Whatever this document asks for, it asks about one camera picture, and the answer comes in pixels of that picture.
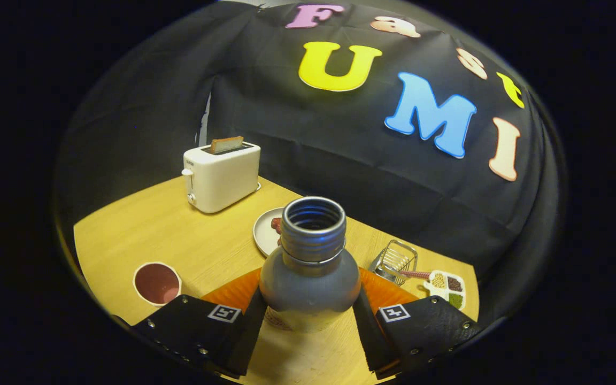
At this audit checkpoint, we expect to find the white oval plate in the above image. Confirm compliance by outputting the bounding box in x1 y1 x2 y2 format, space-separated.
253 207 287 257

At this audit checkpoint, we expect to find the white divided bean dish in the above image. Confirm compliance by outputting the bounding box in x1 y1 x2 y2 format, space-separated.
400 269 467 311

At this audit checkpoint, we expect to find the wooden table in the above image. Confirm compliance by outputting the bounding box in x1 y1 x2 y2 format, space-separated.
73 176 481 385

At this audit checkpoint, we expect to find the beige cup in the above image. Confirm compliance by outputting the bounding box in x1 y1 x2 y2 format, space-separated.
133 261 183 306

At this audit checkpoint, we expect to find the silver juice bottle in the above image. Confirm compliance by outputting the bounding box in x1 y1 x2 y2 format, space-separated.
259 196 363 333

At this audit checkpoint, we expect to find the brown toast slice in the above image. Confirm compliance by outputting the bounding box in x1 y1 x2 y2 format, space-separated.
210 136 245 155

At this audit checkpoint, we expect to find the small wire basket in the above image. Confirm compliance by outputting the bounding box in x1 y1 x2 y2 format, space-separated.
369 239 419 286

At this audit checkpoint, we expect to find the white toaster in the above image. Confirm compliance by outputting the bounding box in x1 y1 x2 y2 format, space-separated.
181 136 262 214

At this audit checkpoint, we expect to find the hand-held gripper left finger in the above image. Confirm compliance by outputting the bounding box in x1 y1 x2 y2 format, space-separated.
113 269 270 378

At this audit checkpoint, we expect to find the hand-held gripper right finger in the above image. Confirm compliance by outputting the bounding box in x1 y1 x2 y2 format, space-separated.
352 267 486 381

